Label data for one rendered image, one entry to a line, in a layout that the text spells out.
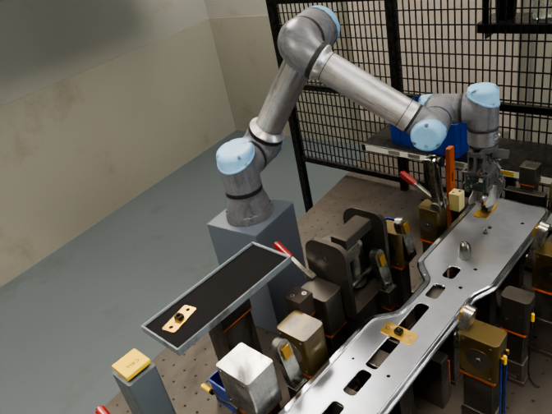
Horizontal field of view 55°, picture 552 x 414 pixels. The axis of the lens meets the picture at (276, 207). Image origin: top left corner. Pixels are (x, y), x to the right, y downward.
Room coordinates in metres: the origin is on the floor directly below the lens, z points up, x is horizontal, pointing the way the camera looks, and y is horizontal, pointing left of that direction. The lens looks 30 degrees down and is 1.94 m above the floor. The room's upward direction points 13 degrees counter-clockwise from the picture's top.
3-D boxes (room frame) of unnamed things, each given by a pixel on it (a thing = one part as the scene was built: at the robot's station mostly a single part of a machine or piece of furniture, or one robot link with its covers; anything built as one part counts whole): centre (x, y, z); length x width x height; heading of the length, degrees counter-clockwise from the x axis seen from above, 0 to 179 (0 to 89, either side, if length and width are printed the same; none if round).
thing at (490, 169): (1.20, -0.55, 1.23); 0.09 x 0.08 x 0.12; 131
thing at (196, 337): (1.01, 0.17, 1.16); 0.37 x 0.14 x 0.02; 131
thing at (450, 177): (1.40, -0.54, 0.95); 0.03 x 0.01 x 0.50; 131
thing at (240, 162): (1.46, 0.08, 1.27); 0.13 x 0.12 x 0.14; 148
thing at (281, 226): (1.45, 0.08, 0.90); 0.20 x 0.20 x 0.40; 48
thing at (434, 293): (1.03, -0.36, 0.84); 0.12 x 0.05 x 0.29; 41
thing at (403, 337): (0.91, -0.22, 1.01); 0.08 x 0.04 x 0.01; 40
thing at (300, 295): (1.01, -0.01, 0.90); 0.05 x 0.05 x 0.40; 41
